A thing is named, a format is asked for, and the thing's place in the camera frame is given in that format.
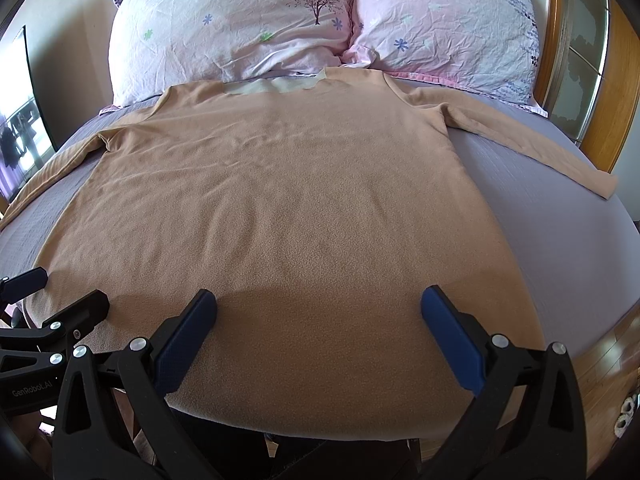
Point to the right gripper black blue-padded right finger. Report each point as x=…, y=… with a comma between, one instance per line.
x=526, y=419

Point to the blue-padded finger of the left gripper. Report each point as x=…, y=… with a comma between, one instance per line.
x=13, y=290

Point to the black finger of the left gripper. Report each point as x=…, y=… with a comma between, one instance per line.
x=75, y=317

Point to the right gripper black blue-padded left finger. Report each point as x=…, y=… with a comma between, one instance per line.
x=91, y=440

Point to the tan long-sleeve shirt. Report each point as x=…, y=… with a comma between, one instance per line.
x=317, y=217

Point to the white slippers on floor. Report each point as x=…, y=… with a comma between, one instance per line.
x=626, y=416

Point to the dark framed window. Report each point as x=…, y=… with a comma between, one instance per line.
x=25, y=142

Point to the lavender bed sheet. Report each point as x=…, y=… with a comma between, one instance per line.
x=579, y=253

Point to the pink pillow with tree print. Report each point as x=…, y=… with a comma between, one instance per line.
x=156, y=44

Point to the wooden headboard with mirror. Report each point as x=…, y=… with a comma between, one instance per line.
x=588, y=80

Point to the pink pillow with flower print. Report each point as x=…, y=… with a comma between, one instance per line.
x=487, y=47

